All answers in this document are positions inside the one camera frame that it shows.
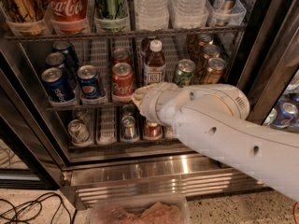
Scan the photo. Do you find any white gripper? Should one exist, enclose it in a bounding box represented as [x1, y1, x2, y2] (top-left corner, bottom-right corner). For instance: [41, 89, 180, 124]
[132, 82, 180, 126]

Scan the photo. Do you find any red coke can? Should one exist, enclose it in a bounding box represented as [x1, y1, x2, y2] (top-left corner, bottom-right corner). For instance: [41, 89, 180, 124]
[112, 63, 135, 103]
[111, 48, 132, 64]

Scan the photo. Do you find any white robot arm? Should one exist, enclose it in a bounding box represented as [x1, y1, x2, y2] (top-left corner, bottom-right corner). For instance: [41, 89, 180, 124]
[132, 82, 299, 202]

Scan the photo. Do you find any bottom shelf blue silver can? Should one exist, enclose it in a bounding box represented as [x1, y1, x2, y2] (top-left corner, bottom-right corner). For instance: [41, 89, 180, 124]
[121, 116, 136, 140]

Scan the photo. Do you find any shelf blue silver can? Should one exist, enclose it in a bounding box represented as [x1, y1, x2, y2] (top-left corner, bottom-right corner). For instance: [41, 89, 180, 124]
[121, 116, 136, 140]
[213, 0, 236, 26]

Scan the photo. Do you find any bottom shelf red can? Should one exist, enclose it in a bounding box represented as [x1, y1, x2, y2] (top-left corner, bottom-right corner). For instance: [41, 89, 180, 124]
[144, 120, 162, 139]

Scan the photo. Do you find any green can middle shelf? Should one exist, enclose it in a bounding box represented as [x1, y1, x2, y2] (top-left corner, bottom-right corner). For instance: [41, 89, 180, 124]
[173, 59, 195, 87]

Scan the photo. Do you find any front right pepsi can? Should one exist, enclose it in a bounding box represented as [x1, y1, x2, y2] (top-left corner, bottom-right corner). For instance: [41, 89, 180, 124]
[78, 65, 106, 105]

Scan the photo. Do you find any bottom shelf silver green can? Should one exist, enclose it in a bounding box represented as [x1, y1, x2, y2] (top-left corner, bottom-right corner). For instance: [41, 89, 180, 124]
[68, 119, 90, 144]

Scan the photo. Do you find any rear left pepsi can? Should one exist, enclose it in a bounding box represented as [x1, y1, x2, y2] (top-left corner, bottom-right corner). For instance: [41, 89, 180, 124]
[52, 41, 78, 72]

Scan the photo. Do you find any steel fridge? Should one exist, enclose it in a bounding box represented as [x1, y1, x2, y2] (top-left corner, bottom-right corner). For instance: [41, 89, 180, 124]
[0, 0, 298, 208]

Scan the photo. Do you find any front left pepsi can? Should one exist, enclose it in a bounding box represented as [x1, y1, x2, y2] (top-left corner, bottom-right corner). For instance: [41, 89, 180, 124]
[41, 67, 75, 104]

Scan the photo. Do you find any front gold can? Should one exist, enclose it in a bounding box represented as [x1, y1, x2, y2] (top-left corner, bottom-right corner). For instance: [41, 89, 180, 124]
[201, 58, 226, 84]

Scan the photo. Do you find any middle gold can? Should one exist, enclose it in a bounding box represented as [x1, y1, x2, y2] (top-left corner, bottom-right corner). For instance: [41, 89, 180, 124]
[196, 44, 221, 77]

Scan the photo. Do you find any rear gold can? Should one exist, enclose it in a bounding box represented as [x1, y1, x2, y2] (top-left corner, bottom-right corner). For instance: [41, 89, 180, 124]
[186, 34, 214, 63]

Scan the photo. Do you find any middle left pepsi can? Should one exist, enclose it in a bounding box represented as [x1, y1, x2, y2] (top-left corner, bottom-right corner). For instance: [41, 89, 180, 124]
[46, 52, 77, 89]

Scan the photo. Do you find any top shelf green can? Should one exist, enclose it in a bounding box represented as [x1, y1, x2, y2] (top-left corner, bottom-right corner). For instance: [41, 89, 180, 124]
[95, 0, 129, 32]

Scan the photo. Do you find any top shelf coca-cola can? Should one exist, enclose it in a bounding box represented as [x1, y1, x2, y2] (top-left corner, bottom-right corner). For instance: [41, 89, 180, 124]
[49, 0, 88, 34]

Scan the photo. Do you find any top shelf blue silver can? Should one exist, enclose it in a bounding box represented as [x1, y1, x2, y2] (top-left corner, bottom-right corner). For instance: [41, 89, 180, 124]
[213, 0, 236, 26]

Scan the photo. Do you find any top shelf gold can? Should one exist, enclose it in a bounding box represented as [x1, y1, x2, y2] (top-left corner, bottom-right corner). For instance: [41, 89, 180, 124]
[1, 0, 48, 35]

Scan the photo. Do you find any pepsi can behind glass door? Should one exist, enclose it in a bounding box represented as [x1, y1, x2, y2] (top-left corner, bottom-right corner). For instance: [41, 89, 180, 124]
[272, 101, 298, 129]

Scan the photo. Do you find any brown tea bottle white cap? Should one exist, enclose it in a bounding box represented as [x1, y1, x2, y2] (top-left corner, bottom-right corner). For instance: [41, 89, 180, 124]
[143, 39, 166, 86]

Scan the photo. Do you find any left water bottle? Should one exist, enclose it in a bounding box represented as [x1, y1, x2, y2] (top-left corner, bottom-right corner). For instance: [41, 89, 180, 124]
[135, 0, 169, 31]

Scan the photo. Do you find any water bottle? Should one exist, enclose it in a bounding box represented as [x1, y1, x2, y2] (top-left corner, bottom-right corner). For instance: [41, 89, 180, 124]
[135, 0, 169, 31]
[170, 0, 207, 29]

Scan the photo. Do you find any right water bottle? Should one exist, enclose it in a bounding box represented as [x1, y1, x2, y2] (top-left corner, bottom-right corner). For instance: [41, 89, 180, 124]
[170, 0, 207, 29]

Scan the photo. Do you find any clear plastic container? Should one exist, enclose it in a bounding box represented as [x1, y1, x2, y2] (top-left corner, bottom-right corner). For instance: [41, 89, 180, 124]
[90, 193, 191, 224]

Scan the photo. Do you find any black floor cable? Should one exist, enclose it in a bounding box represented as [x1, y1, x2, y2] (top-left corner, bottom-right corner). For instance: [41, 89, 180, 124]
[0, 191, 78, 224]

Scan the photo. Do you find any orange cable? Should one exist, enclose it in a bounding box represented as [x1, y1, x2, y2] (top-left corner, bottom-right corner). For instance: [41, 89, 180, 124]
[292, 201, 299, 224]

